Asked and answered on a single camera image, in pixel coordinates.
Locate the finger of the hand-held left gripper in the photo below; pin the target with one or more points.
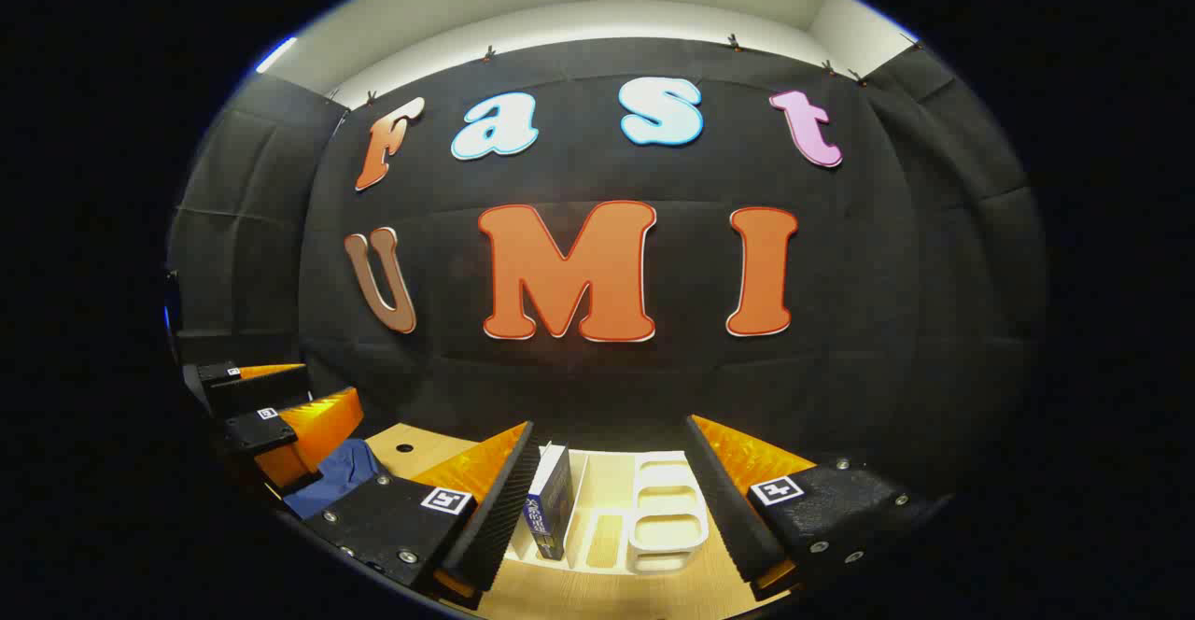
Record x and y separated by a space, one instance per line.
261 387
257 431

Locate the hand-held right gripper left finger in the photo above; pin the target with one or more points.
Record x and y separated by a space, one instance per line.
495 517

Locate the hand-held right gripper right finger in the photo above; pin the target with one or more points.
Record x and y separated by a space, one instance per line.
738 517

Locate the dark blue cover book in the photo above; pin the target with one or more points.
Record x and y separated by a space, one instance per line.
553 503

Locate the white plastic bookshelf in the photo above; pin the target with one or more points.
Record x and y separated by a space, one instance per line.
667 517

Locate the blue fabric schoolbag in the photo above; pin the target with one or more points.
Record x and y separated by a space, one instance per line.
341 471

